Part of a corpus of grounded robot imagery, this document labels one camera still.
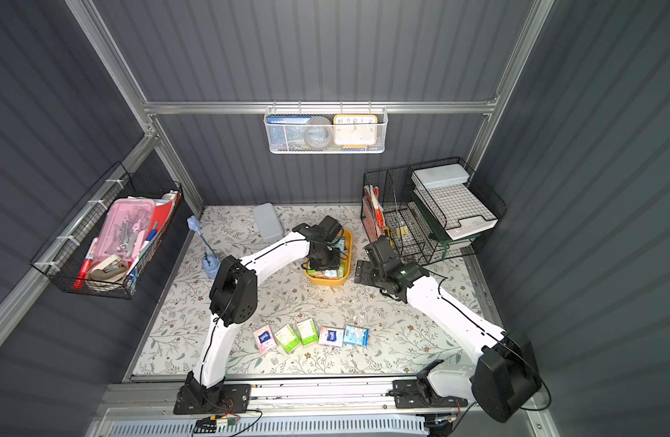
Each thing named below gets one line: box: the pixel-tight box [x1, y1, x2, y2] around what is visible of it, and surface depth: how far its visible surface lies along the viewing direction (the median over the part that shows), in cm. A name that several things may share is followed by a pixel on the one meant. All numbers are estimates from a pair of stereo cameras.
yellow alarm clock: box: [333, 114, 378, 149], surface depth 90 cm
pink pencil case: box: [93, 198, 156, 263], surface depth 73 cm
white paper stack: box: [411, 163, 499, 241], surface depth 97 cm
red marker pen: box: [71, 236, 99, 290], surface depth 66 cm
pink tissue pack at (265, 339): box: [253, 324, 278, 356], surface depth 83 cm
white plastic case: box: [253, 202, 285, 244], surface depth 115 cm
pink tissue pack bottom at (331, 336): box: [318, 326, 345, 347], surface depth 84 cm
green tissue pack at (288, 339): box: [274, 324, 302, 355], surface depth 83 cm
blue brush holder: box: [187, 214, 221, 280], surface depth 94 cm
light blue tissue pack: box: [342, 325, 370, 347], surface depth 84 cm
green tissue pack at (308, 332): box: [296, 317, 320, 346], surface depth 84 cm
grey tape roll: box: [303, 115, 333, 150], surface depth 89 cm
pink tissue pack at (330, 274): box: [323, 269, 338, 280], surface depth 93 cm
